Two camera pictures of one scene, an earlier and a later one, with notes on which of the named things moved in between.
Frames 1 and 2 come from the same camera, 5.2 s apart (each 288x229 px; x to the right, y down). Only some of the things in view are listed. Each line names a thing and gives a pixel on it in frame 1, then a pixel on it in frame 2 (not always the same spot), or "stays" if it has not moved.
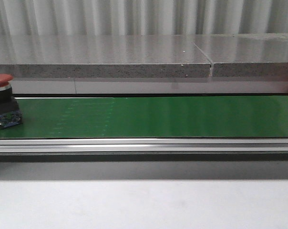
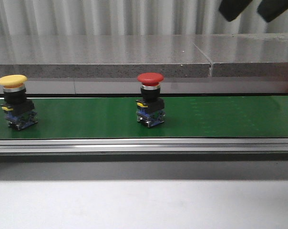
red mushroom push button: (5, 108) -> (150, 109)
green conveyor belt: (160, 117) stays
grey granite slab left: (98, 56) stays
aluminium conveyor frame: (146, 150) stays
